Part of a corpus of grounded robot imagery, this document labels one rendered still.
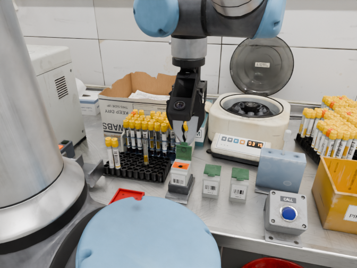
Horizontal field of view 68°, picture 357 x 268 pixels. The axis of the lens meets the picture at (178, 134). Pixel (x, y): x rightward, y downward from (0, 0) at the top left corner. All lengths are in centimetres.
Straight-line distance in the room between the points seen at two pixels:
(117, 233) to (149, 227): 3
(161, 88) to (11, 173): 92
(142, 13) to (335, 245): 56
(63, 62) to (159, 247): 69
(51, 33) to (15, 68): 114
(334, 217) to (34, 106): 58
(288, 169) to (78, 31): 100
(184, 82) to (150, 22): 17
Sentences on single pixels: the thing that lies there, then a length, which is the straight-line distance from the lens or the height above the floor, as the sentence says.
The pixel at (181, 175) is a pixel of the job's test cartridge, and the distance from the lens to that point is 62.
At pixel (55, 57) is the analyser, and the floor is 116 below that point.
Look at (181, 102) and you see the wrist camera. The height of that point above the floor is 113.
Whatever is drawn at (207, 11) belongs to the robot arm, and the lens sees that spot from 42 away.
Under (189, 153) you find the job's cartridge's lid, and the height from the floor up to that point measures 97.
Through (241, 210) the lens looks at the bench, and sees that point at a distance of 64.
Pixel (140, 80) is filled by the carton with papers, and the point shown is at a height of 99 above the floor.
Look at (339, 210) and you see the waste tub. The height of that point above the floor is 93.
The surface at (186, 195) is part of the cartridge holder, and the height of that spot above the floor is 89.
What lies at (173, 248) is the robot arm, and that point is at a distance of 23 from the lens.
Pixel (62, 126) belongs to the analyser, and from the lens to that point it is 85.
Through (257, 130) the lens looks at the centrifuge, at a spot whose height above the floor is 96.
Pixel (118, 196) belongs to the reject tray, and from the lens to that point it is 68.
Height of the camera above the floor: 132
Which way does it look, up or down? 28 degrees down
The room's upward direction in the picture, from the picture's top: straight up
